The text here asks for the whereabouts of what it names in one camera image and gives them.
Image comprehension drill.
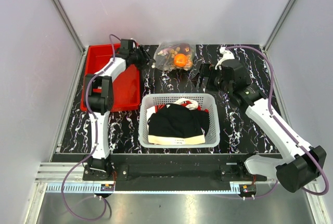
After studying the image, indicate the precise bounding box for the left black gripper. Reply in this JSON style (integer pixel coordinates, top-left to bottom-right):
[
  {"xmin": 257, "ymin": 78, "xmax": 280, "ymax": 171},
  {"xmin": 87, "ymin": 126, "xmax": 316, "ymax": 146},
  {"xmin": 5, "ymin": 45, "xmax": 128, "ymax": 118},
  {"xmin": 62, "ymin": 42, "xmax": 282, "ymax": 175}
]
[{"xmin": 130, "ymin": 45, "xmax": 156, "ymax": 71}]

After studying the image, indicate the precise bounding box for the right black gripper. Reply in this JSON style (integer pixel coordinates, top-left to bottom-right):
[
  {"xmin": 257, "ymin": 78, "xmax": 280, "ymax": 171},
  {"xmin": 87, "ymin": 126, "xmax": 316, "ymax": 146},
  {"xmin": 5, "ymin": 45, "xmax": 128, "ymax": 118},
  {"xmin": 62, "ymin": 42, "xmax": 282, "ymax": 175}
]
[{"xmin": 190, "ymin": 63, "xmax": 232, "ymax": 95}]

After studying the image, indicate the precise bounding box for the clear zip top bag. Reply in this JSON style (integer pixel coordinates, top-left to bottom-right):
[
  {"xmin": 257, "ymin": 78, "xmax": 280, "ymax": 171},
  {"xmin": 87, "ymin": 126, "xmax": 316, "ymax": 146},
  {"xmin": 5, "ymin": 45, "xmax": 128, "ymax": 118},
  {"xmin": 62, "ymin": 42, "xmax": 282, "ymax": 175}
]
[{"xmin": 151, "ymin": 41, "xmax": 196, "ymax": 71}]

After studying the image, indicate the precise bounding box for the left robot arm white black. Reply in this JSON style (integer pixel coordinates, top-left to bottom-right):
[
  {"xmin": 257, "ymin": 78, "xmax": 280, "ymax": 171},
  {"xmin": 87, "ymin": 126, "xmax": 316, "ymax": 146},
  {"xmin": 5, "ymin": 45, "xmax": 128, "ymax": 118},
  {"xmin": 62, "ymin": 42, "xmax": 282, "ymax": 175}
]
[{"xmin": 82, "ymin": 38, "xmax": 155, "ymax": 180}]

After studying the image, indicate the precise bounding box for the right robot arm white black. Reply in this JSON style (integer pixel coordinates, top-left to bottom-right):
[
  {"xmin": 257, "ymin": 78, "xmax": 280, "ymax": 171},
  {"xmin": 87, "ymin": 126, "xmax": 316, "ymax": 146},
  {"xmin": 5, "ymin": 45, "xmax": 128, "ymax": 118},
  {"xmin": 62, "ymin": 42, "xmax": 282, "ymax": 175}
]
[{"xmin": 195, "ymin": 59, "xmax": 327, "ymax": 193}]

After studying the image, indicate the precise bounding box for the orange fake fruit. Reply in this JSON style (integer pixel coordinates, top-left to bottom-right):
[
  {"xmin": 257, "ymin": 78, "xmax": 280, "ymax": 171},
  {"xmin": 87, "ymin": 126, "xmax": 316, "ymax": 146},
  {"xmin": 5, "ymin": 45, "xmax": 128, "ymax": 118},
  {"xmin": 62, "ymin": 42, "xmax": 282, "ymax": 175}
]
[{"xmin": 174, "ymin": 54, "xmax": 188, "ymax": 68}]

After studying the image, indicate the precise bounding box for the white perforated plastic basket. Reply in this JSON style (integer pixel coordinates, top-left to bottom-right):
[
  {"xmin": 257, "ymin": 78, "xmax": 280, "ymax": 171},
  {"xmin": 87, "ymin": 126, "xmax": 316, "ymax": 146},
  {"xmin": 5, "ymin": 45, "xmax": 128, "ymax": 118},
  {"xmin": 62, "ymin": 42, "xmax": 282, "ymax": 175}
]
[{"xmin": 138, "ymin": 93, "xmax": 220, "ymax": 148}]

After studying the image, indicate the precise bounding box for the red white cloth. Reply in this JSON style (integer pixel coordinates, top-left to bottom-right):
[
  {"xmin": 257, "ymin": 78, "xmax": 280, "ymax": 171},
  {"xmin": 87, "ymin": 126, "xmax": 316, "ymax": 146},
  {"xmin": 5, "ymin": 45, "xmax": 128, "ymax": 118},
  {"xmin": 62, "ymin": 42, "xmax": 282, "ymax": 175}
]
[{"xmin": 149, "ymin": 98, "xmax": 209, "ymax": 113}]

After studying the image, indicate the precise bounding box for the red plastic bin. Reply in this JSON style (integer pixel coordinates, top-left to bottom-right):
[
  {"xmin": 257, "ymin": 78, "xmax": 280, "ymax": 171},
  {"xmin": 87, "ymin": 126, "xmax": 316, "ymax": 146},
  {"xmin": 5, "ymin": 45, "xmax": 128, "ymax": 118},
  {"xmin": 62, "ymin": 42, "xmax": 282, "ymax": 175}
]
[{"xmin": 84, "ymin": 44, "xmax": 141, "ymax": 112}]

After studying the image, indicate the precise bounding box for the black cloth in basket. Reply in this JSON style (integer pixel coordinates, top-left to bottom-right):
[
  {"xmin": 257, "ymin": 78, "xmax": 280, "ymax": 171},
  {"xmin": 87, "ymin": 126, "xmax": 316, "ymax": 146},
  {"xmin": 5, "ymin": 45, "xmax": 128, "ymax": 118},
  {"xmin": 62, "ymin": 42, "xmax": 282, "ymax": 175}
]
[{"xmin": 146, "ymin": 104, "xmax": 210, "ymax": 138}]

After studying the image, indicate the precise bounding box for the beige cloth with label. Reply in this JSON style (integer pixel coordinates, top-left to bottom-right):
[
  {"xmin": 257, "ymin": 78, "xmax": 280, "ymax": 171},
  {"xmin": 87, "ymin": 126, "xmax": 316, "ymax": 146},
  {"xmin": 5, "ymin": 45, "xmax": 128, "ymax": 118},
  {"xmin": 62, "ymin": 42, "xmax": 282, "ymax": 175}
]
[{"xmin": 148, "ymin": 135, "xmax": 205, "ymax": 145}]

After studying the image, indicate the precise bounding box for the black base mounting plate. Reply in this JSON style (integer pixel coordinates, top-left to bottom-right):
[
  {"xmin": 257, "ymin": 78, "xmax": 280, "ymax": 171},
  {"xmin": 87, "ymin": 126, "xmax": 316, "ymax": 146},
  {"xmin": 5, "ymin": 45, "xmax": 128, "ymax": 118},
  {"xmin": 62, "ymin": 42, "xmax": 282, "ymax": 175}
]
[{"xmin": 82, "ymin": 153, "xmax": 268, "ymax": 192}]

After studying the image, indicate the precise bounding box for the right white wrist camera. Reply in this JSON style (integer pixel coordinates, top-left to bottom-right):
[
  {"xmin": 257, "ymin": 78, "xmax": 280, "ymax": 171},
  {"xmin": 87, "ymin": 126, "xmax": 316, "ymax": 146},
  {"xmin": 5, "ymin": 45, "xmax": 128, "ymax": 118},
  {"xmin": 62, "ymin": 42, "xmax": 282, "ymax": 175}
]
[{"xmin": 214, "ymin": 47, "xmax": 235, "ymax": 70}]

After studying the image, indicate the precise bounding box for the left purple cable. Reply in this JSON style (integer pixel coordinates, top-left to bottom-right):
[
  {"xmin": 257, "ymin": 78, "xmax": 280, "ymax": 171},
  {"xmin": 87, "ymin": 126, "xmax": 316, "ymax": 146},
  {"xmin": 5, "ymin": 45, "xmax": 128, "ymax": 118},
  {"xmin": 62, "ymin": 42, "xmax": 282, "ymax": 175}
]
[{"xmin": 60, "ymin": 33, "xmax": 123, "ymax": 221}]

